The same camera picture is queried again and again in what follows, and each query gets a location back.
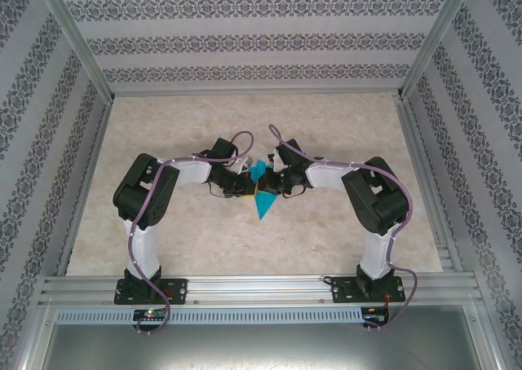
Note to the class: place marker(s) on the aluminium frame strut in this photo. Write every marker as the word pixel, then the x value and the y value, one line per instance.
pixel 485 337
pixel 36 337

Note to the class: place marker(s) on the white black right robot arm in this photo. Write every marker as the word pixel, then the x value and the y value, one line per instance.
pixel 326 176

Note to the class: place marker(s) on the blue square paper sheet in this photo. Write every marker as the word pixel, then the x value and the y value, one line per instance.
pixel 264 205

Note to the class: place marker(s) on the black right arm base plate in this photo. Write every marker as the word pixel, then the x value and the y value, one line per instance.
pixel 342 290

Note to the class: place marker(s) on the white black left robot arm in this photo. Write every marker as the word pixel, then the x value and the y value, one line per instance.
pixel 191 174

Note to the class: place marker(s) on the aluminium side rail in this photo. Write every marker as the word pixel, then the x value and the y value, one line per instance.
pixel 87 182
pixel 427 182

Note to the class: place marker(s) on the long aluminium mounting rail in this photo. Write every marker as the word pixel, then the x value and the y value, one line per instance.
pixel 261 288

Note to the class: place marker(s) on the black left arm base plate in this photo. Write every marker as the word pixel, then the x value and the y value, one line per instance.
pixel 175 290

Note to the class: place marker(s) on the aluminium frame post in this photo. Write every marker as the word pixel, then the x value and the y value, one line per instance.
pixel 434 40
pixel 77 40

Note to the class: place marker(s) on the grey metal sheet panel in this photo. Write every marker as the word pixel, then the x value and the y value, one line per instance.
pixel 261 349

